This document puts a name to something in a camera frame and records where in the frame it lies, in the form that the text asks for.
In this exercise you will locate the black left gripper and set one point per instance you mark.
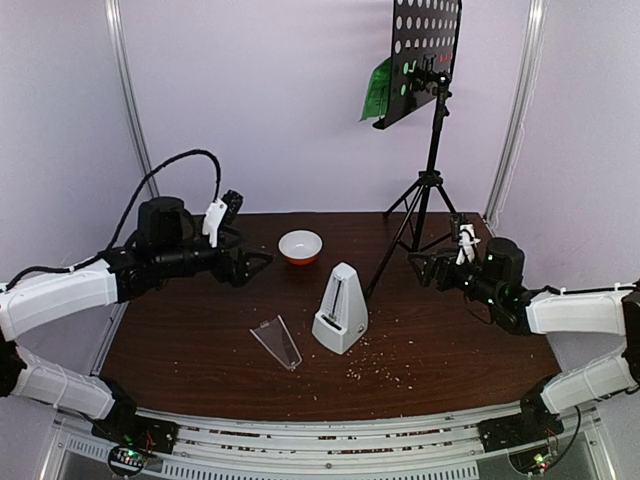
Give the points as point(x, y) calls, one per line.
point(236, 274)

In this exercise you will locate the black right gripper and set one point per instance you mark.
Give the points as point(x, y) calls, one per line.
point(439, 268)

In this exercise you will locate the clear metronome cover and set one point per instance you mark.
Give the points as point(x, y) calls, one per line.
point(276, 338)

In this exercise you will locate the white metronome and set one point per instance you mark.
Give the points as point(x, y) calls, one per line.
point(342, 318)

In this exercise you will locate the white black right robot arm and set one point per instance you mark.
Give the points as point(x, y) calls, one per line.
point(496, 282)

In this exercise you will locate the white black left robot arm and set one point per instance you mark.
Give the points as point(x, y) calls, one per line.
point(169, 242)

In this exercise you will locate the white orange bowl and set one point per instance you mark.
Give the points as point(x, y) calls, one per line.
point(300, 247)

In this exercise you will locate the green sheet booklet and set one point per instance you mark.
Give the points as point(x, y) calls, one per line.
point(376, 99)

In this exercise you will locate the black music stand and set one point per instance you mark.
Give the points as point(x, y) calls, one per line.
point(424, 44)

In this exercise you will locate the right round circuit board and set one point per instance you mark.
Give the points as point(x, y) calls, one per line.
point(535, 459)

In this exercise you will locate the round circuit board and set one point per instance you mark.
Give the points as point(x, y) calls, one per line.
point(535, 459)
point(126, 462)

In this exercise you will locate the left round circuit board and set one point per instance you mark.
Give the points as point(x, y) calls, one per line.
point(126, 462)

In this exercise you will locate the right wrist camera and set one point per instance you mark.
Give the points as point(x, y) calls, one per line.
point(463, 235)

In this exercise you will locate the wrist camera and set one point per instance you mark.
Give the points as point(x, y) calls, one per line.
point(463, 235)
point(219, 216)

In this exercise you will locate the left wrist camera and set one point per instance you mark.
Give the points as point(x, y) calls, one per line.
point(219, 216)

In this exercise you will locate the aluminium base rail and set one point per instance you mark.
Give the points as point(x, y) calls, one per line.
point(439, 446)

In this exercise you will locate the right aluminium frame post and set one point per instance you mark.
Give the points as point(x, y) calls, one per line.
point(523, 96)

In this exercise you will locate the aluminium frame post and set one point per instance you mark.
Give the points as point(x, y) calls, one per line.
point(116, 32)
point(523, 96)

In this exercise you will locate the left aluminium frame post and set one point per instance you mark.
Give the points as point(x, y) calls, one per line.
point(116, 32)

